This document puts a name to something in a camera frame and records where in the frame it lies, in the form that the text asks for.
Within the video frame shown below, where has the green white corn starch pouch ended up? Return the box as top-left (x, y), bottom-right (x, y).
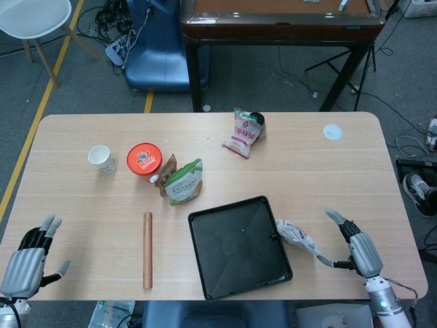
top-left (165, 158), bottom-right (204, 206)

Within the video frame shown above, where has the white chair with wooden legs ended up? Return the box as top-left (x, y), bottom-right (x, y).
top-left (0, 0), bottom-right (102, 88)

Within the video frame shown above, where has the wooden rolling pin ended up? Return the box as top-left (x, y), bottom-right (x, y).
top-left (142, 211), bottom-right (154, 290)

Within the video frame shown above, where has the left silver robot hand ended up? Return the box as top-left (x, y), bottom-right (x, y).
top-left (0, 213), bottom-right (71, 299)

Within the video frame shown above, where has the brown spout pouch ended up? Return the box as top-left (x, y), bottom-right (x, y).
top-left (149, 153), bottom-right (178, 199)

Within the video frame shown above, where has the white paper cup stack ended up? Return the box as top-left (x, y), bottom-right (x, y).
top-left (87, 145), bottom-right (117, 174)

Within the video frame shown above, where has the black floor cable bundle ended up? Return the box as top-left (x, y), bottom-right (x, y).
top-left (76, 0), bottom-right (137, 45)

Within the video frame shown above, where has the black tripod stand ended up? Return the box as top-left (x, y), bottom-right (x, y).
top-left (305, 33), bottom-right (378, 103)

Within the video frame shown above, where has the clear plastic bottle pack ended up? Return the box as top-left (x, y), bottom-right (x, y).
top-left (89, 299), bottom-right (137, 328)

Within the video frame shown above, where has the black plastic tray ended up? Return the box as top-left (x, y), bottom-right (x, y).
top-left (187, 195), bottom-right (294, 302)

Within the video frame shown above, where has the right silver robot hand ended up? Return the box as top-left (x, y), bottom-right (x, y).
top-left (319, 208), bottom-right (384, 278)

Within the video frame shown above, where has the grey black sneaker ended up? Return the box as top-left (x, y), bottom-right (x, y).
top-left (401, 172), bottom-right (437, 219)

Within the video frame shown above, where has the black flat floor device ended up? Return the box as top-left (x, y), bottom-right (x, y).
top-left (395, 157), bottom-right (437, 176)

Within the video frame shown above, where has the white round grommet cap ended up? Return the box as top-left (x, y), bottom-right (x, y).
top-left (322, 123), bottom-right (344, 141)

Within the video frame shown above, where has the white cardboard box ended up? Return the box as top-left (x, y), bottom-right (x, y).
top-left (295, 303), bottom-right (375, 328)

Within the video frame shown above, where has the white power strip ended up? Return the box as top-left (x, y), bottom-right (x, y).
top-left (104, 33), bottom-right (137, 68)

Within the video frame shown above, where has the dark wood mahjong table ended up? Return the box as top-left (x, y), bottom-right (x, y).
top-left (180, 0), bottom-right (383, 113)

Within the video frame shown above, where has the clear white powder bag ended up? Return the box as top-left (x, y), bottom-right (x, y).
top-left (275, 219), bottom-right (325, 257)

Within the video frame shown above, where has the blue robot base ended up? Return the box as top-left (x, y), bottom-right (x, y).
top-left (124, 0), bottom-right (210, 93)

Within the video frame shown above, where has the orange tub with lid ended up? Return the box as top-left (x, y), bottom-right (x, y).
top-left (126, 142), bottom-right (163, 177)

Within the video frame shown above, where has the red white sugar bag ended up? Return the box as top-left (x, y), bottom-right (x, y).
top-left (221, 107), bottom-right (261, 160)

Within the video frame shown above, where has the jar with black lid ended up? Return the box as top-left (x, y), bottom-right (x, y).
top-left (249, 111), bottom-right (268, 141)

